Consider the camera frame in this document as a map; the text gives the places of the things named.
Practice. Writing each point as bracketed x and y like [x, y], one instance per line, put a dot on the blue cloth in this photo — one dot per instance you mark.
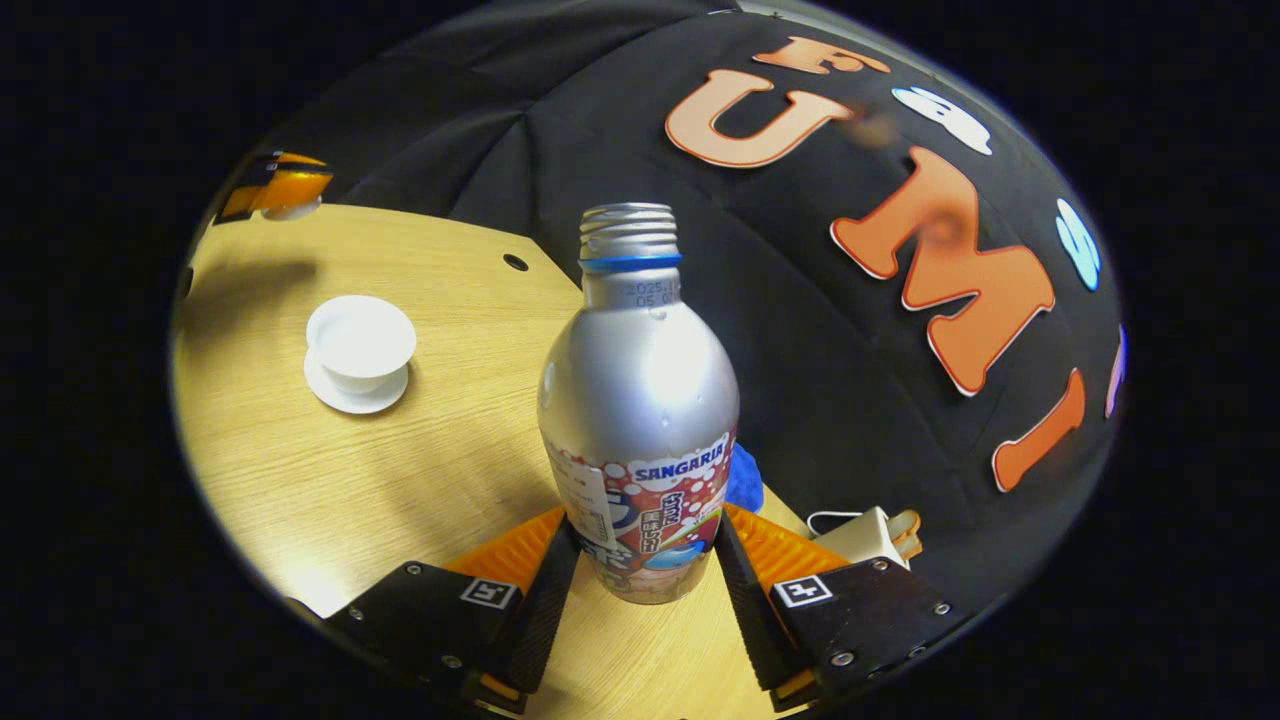
[745, 480]

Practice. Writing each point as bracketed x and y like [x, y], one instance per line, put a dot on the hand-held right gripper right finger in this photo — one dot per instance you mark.
[745, 610]

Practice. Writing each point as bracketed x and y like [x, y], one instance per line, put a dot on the brown bread slice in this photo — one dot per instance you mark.
[905, 520]
[910, 546]

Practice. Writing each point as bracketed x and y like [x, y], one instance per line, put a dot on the white toaster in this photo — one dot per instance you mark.
[860, 540]

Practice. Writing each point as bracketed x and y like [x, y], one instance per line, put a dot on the silver water bottle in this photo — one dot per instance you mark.
[640, 400]

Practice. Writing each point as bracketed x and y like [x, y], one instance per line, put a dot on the black backdrop cloth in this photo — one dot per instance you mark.
[800, 350]

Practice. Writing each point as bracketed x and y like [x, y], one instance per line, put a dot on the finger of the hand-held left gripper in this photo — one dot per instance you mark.
[295, 158]
[295, 188]

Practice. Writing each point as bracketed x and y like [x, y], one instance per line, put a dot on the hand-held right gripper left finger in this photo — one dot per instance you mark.
[545, 610]

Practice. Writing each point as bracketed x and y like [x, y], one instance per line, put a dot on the white teacup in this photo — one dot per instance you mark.
[360, 335]

